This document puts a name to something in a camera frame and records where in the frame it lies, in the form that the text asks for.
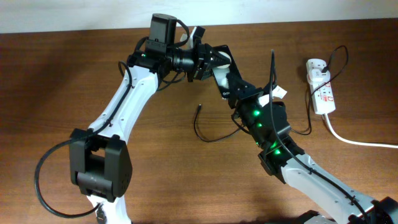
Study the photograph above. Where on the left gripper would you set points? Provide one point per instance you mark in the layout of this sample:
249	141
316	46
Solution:
201	60

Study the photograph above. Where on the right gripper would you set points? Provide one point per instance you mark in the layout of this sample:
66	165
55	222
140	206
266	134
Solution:
247	90

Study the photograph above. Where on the black Galaxy flip phone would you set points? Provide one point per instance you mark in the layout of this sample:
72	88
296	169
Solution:
220	73

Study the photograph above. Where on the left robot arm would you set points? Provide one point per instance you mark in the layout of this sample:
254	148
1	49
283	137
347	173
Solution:
99	159

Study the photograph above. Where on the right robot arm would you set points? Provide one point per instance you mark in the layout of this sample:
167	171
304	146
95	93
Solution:
282	158

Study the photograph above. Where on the white USB charger plug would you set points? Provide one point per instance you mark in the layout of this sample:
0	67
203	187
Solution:
316	76

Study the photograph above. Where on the white power strip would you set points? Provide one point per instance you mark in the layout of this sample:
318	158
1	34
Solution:
322	99

